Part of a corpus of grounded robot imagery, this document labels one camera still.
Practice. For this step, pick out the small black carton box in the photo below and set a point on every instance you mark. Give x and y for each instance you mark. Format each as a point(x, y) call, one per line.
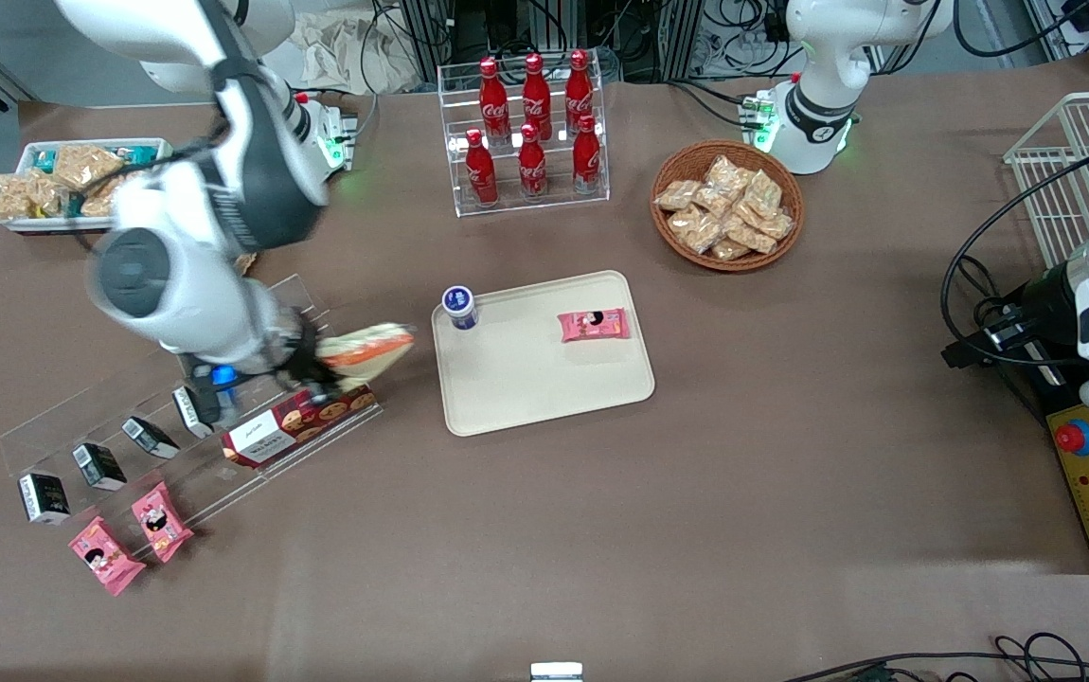
point(98, 466)
point(149, 438)
point(190, 409)
point(43, 497)

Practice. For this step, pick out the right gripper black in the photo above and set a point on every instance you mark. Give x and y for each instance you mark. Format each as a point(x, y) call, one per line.
point(299, 363)

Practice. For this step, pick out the blue lid candy jar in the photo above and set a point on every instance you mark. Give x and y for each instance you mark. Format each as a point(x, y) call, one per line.
point(459, 305)

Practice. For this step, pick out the cream plastic tray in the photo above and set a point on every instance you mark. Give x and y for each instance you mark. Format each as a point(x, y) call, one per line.
point(526, 379)

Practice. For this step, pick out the aluminium frame rack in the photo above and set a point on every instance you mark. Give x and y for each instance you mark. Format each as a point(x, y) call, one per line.
point(431, 28)

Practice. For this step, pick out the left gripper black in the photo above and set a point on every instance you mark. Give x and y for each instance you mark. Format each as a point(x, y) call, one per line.
point(1040, 303)

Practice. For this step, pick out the red tartan cookie box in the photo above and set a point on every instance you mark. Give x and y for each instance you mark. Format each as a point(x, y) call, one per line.
point(289, 428)

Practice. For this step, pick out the plastic triangle sandwich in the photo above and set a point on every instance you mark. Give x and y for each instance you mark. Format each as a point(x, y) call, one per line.
point(369, 346)

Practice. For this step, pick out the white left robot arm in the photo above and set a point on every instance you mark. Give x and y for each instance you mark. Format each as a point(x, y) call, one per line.
point(829, 57)

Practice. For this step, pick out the red cola bottle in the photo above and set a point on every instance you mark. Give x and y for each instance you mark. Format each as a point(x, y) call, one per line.
point(481, 175)
point(532, 169)
point(536, 99)
point(494, 104)
point(580, 95)
point(587, 161)

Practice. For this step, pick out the clear bag beige snack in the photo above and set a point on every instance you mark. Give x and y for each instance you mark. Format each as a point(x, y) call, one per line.
point(9, 197)
point(751, 235)
point(109, 197)
point(696, 229)
point(85, 166)
point(44, 194)
point(777, 225)
point(677, 195)
point(726, 173)
point(730, 250)
point(715, 201)
point(764, 192)

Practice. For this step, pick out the crumpled beige paper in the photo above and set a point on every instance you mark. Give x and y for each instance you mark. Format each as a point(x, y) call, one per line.
point(346, 52)

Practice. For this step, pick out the small white box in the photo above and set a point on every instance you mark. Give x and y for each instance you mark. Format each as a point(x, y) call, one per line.
point(556, 673)

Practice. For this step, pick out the white rectangular plastic bin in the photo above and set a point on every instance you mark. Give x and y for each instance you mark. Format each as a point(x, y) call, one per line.
point(62, 225)

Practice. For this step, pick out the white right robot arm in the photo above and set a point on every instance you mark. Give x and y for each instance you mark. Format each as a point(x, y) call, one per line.
point(185, 284)

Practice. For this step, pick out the teal snack packet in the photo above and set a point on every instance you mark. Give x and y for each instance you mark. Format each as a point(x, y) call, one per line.
point(43, 159)
point(139, 152)

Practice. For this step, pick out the round brown wicker basket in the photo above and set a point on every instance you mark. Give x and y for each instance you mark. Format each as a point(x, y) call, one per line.
point(677, 156)

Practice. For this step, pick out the clear acrylic tiered display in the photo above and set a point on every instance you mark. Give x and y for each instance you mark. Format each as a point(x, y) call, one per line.
point(128, 403)

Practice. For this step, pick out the pink cartoon snack packet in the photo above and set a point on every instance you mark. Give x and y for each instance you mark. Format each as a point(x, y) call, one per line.
point(161, 521)
point(104, 556)
point(594, 325)

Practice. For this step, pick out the clear acrylic bottle rack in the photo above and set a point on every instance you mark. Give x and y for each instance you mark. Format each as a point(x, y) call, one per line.
point(526, 204)

